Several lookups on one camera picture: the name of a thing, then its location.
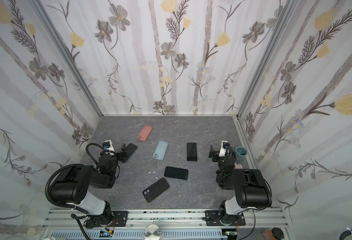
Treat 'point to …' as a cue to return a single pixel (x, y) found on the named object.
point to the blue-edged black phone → (176, 173)
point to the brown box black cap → (275, 233)
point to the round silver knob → (152, 232)
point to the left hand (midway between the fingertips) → (113, 141)
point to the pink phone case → (144, 133)
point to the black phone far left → (130, 148)
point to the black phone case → (155, 189)
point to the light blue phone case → (160, 150)
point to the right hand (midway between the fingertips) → (217, 143)
